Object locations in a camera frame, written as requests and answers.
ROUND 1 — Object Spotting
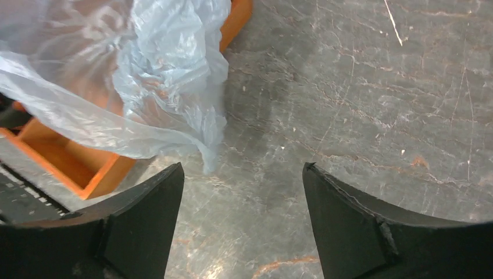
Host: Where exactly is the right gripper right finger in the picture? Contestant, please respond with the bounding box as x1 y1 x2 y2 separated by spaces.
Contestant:
302 163 492 278

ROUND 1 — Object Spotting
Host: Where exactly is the orange compartment tray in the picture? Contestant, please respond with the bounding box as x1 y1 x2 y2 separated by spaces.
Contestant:
0 0 254 201

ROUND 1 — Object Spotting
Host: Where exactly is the light blue plastic trash bag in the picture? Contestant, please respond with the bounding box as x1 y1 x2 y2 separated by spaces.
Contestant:
0 0 232 176

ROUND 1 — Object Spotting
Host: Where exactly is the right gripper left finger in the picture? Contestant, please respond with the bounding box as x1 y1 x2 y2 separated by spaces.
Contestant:
1 163 184 278

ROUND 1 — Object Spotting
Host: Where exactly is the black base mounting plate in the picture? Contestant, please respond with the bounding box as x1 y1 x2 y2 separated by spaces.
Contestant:
1 162 70 224

